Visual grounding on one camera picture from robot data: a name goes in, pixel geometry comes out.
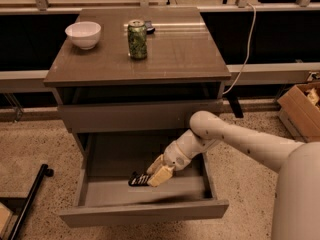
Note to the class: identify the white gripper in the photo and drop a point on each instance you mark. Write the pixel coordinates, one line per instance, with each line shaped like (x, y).
(175, 156)

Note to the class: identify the dark chocolate rxbar wrapper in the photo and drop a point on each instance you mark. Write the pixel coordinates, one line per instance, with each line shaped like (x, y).
(137, 179)

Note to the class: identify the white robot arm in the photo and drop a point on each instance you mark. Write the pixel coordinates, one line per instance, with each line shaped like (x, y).
(296, 214)

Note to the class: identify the grey upper drawer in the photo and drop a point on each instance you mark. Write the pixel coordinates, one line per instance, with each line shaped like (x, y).
(133, 116)

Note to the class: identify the open grey middle drawer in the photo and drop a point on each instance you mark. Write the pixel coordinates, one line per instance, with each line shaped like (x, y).
(103, 196)

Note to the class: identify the grey drawer cabinet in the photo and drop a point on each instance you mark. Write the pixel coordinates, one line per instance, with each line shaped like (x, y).
(183, 62)

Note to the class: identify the black metal bar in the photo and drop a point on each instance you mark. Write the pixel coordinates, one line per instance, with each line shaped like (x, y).
(44, 171)

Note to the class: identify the small dark device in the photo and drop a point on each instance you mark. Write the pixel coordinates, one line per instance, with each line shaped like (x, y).
(149, 27)

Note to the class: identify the green soda can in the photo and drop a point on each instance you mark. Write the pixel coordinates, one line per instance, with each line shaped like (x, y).
(137, 39)

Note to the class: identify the cardboard box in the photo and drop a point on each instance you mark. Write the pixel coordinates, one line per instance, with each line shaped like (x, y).
(298, 114)

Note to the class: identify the white ceramic bowl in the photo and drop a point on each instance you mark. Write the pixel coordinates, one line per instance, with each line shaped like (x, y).
(85, 35)

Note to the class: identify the black bracket leg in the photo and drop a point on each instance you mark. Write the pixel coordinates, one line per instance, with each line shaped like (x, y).
(235, 105)

